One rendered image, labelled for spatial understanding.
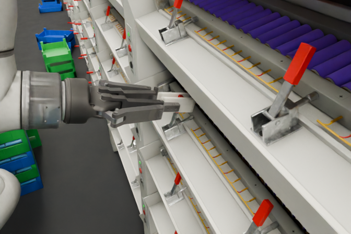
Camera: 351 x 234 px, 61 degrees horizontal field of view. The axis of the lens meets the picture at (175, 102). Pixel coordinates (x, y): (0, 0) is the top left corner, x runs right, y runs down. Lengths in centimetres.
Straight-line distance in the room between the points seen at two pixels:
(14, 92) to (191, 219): 45
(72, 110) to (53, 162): 130
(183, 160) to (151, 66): 25
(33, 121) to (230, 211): 32
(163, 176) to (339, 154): 57
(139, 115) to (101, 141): 134
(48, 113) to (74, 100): 4
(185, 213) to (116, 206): 79
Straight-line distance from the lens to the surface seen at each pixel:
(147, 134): 80
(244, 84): 37
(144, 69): 70
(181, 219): 72
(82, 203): 152
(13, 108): 47
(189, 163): 55
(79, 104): 48
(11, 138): 144
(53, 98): 47
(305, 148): 29
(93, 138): 186
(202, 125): 57
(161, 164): 82
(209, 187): 51
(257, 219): 41
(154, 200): 99
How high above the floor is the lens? 114
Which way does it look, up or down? 33 degrees down
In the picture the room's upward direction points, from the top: straight up
